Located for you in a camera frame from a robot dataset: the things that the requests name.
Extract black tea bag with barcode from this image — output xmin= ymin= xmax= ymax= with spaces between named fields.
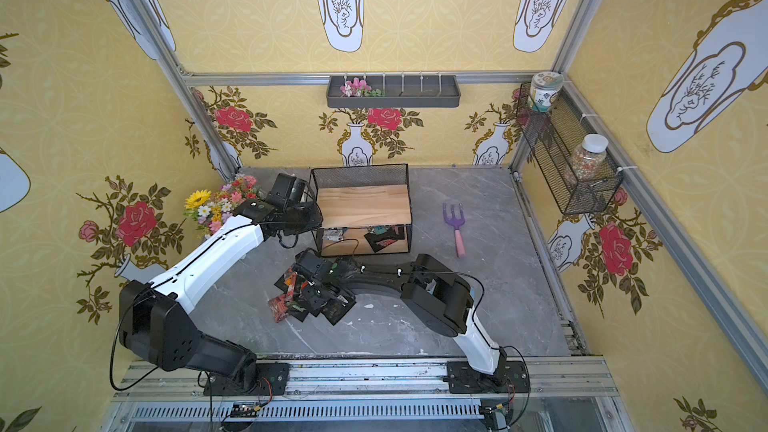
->
xmin=321 ymin=297 xmax=356 ymax=326

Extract red black tea bag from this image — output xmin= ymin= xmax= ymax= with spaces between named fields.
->
xmin=268 ymin=294 xmax=290 ymax=323

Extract black wire two-tier shelf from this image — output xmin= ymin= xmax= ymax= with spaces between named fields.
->
xmin=310 ymin=163 xmax=413 ymax=257

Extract orange black tea bag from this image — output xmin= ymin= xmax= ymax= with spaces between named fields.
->
xmin=275 ymin=268 xmax=298 ymax=301

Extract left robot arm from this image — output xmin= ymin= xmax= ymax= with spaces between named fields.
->
xmin=112 ymin=173 xmax=322 ymax=392

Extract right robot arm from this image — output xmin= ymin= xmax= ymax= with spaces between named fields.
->
xmin=275 ymin=249 xmax=531 ymax=395

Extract colourful flower bouquet in planter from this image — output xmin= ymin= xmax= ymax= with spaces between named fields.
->
xmin=184 ymin=174 xmax=262 ymax=237

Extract small pink flowers in tray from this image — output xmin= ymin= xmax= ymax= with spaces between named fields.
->
xmin=339 ymin=77 xmax=384 ymax=97

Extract purple garden fork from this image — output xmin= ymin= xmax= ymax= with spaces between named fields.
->
xmin=442 ymin=203 xmax=466 ymax=258

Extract small circuit board left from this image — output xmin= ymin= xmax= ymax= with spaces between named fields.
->
xmin=229 ymin=402 xmax=264 ymax=420

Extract small circuit board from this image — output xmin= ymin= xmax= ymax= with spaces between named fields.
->
xmin=229 ymin=402 xmax=264 ymax=420
xmin=480 ymin=404 xmax=509 ymax=432

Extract small circuit board right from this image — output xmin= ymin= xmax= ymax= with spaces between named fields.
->
xmin=480 ymin=404 xmax=509 ymax=432

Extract white green lidded jar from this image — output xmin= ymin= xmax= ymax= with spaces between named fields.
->
xmin=528 ymin=71 xmax=565 ymax=113

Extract clear jar with candies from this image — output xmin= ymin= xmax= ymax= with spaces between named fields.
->
xmin=567 ymin=134 xmax=609 ymax=184

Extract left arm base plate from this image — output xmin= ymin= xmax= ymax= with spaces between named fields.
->
xmin=203 ymin=362 xmax=290 ymax=398

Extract grey wall tray shelf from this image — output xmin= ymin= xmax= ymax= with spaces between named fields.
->
xmin=326 ymin=73 xmax=462 ymax=109

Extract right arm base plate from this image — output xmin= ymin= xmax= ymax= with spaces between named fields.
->
xmin=445 ymin=359 xmax=530 ymax=394

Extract black wire wall basket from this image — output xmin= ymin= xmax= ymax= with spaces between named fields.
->
xmin=509 ymin=83 xmax=624 ymax=215

